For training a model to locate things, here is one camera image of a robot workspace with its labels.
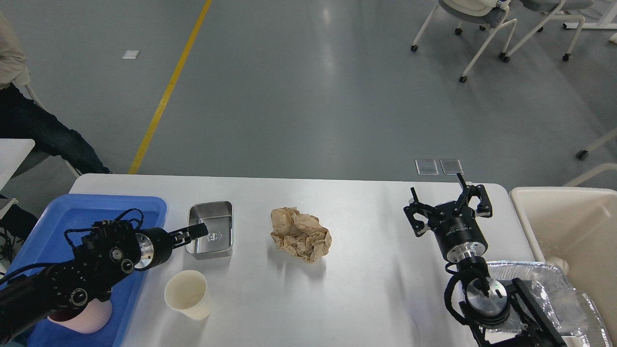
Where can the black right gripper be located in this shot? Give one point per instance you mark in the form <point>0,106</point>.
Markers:
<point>458,233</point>

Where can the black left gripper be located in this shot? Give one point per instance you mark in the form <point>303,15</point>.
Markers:
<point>156,245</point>

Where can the steel rectangular container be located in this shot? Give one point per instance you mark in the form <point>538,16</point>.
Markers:
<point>218,217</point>

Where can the cream paper cup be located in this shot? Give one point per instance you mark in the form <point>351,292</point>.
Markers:
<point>188,293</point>

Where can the pink plastic mug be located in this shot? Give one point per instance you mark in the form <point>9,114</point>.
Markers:
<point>86,320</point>

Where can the aluminium foil tray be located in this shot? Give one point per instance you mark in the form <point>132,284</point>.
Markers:
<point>571,311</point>

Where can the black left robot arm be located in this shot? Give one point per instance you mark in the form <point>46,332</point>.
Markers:
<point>105,253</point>

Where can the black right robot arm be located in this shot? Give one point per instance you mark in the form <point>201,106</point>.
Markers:
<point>472,296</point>

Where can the right floor socket plate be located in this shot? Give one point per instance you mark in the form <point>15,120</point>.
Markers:
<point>451,167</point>

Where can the floor socket plate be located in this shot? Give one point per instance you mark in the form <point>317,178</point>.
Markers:
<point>427,167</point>
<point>451,167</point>

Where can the left floor socket plate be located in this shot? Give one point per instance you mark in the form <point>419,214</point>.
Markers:
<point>427,167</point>

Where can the crumpled brown paper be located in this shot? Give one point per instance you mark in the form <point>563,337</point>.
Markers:
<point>299,234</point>

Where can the beige plastic bin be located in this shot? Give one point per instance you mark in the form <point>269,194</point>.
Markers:
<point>577,226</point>

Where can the blue plastic tray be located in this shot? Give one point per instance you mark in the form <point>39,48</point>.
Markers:
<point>46,243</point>

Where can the white side table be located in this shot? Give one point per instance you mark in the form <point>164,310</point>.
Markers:
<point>12,153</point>

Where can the person in beige sweater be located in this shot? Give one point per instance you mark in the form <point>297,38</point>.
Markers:
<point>21,117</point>

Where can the white grey office chair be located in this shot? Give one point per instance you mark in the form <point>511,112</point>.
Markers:
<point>489,15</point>

